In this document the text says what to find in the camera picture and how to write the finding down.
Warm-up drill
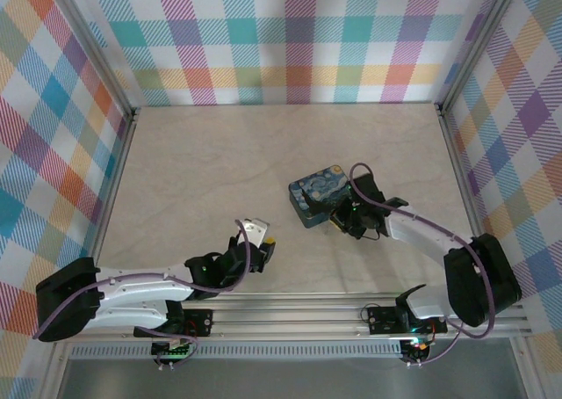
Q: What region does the starry night print tin box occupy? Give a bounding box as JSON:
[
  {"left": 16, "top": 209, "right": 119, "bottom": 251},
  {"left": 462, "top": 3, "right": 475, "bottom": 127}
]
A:
[{"left": 287, "top": 163, "right": 353, "bottom": 230}]

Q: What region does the controller board with LEDs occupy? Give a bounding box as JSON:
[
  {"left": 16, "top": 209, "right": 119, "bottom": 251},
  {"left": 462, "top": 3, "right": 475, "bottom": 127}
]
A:
[
  {"left": 151, "top": 339, "right": 194, "bottom": 369},
  {"left": 401, "top": 337, "right": 434, "bottom": 365}
]

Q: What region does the grey metal panel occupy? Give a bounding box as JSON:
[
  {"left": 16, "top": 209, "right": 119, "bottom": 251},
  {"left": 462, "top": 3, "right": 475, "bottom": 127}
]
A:
[{"left": 56, "top": 358, "right": 528, "bottom": 399}]

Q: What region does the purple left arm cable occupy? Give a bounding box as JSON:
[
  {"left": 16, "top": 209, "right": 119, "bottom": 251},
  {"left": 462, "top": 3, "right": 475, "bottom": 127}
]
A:
[{"left": 33, "top": 218, "right": 256, "bottom": 360}]

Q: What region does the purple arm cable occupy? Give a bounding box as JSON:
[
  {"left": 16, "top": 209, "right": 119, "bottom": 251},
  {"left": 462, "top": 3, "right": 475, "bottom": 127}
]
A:
[
  {"left": 33, "top": 218, "right": 256, "bottom": 360},
  {"left": 349, "top": 163, "right": 500, "bottom": 368}
]

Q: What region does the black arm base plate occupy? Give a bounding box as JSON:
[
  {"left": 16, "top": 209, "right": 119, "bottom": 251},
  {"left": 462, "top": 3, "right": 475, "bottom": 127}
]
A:
[
  {"left": 131, "top": 308, "right": 214, "bottom": 339},
  {"left": 366, "top": 304, "right": 448, "bottom": 337}
]

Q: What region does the aluminium rail beam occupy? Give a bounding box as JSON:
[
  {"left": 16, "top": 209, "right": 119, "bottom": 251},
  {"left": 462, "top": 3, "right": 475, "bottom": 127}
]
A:
[{"left": 47, "top": 300, "right": 532, "bottom": 343}]

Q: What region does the aluminium side rail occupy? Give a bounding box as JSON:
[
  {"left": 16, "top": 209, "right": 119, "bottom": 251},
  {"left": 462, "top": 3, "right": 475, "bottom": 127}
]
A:
[
  {"left": 76, "top": 106, "right": 141, "bottom": 308},
  {"left": 434, "top": 102, "right": 501, "bottom": 303}
]

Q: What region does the slotted grey cable duct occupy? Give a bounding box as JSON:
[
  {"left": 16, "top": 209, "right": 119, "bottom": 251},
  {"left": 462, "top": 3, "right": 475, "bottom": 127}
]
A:
[{"left": 69, "top": 345, "right": 403, "bottom": 359}]

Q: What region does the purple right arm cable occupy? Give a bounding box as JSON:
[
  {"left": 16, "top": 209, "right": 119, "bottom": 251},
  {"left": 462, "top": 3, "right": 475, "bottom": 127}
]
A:
[{"left": 349, "top": 163, "right": 500, "bottom": 368}]

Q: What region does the aluminium frame post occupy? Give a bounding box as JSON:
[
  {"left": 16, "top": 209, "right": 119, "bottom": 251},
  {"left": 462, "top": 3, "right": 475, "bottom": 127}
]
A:
[
  {"left": 54, "top": 0, "right": 141, "bottom": 123},
  {"left": 434, "top": 0, "right": 530, "bottom": 114}
]

